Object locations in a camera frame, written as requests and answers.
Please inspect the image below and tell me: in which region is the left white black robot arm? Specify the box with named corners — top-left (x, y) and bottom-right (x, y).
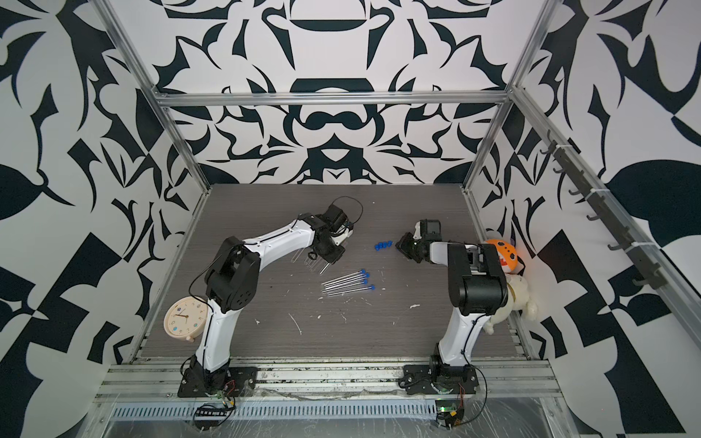
top-left (195, 204), bottom-right (355, 377)

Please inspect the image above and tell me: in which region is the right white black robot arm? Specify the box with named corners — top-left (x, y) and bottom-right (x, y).
top-left (395, 219), bottom-right (507, 377)

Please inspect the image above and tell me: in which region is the test tube front most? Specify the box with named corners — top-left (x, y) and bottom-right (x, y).
top-left (326, 285), bottom-right (375, 297)

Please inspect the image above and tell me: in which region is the orange shark plush toy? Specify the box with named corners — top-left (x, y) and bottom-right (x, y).
top-left (486, 239), bottom-right (518, 274)

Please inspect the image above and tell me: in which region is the cream plush toy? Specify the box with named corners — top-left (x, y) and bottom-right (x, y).
top-left (483, 275), bottom-right (539, 335)

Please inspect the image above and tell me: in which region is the beige round alarm clock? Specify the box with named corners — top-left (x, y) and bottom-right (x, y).
top-left (162, 297), bottom-right (209, 342)

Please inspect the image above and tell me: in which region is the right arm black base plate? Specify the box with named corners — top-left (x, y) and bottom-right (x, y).
top-left (397, 365), bottom-right (479, 395)

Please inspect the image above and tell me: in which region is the aluminium frame front rail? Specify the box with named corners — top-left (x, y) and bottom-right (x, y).
top-left (96, 358), bottom-right (562, 402)

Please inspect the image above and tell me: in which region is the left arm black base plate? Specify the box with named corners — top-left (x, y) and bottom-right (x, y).
top-left (177, 364), bottom-right (258, 398)

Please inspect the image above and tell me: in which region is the black wall hook rail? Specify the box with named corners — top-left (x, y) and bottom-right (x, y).
top-left (541, 131), bottom-right (669, 290)

